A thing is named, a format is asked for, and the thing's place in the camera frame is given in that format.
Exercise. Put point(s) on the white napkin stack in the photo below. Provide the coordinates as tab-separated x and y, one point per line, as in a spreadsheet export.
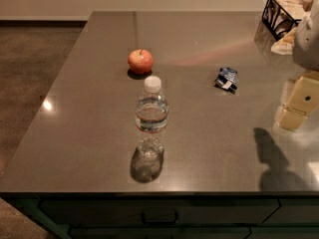
288	37

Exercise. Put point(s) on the blue snack packet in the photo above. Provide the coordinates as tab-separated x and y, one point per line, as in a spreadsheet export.
226	79

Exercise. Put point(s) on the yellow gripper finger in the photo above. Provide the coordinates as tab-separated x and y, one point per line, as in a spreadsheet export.
299	99

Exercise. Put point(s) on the black drawer handle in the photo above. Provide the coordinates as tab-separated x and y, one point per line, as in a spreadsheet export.
159	217

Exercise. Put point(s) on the dark cabinet drawer front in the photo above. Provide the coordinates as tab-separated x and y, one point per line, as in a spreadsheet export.
197	211

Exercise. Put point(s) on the red apple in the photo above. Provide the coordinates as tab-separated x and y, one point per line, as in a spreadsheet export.
140	61

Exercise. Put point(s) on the clear plastic water bottle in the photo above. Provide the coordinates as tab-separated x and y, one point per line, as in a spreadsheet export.
151	117

